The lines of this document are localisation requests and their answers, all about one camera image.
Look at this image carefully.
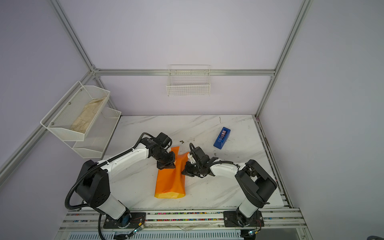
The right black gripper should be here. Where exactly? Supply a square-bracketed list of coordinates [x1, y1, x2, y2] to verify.
[177, 162, 202, 177]

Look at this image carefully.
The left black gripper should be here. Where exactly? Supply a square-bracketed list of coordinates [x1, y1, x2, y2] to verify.
[153, 149, 176, 171]

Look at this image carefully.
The yellow orange wrapping paper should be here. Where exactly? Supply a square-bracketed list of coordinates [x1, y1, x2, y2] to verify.
[154, 147, 189, 199]

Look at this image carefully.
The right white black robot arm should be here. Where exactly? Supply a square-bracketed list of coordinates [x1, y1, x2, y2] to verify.
[182, 143, 277, 220]

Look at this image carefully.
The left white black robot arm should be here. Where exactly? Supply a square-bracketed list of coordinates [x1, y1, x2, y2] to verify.
[65, 133, 176, 226]

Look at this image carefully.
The blue tape dispenser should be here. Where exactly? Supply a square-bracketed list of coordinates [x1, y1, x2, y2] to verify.
[214, 127, 231, 150]

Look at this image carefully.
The lower white mesh shelf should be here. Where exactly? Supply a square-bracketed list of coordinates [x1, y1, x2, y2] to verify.
[73, 107, 121, 159]

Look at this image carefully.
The white mesh shelf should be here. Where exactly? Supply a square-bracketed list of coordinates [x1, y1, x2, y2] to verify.
[40, 82, 110, 142]
[73, 107, 121, 159]

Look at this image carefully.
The beige cloth in shelf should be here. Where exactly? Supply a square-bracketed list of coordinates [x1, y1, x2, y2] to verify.
[70, 97, 106, 134]

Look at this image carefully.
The upper white mesh shelf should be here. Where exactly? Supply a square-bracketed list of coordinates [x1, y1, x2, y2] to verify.
[40, 82, 110, 142]

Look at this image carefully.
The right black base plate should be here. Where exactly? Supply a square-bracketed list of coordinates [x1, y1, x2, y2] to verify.
[223, 210, 265, 228]

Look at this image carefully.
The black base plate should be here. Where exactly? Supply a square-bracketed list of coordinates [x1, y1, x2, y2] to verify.
[103, 212, 147, 229]
[223, 210, 265, 228]

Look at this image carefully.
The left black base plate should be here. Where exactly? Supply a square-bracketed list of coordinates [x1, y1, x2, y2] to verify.
[103, 212, 147, 229]

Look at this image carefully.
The white wire wall basket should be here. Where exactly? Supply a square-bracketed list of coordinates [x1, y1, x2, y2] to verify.
[166, 65, 211, 97]

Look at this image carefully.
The aluminium frame rail front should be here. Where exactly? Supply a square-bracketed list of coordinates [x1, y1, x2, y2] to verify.
[59, 209, 308, 232]

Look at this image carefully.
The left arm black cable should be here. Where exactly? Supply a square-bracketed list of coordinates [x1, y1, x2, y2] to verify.
[64, 131, 155, 210]

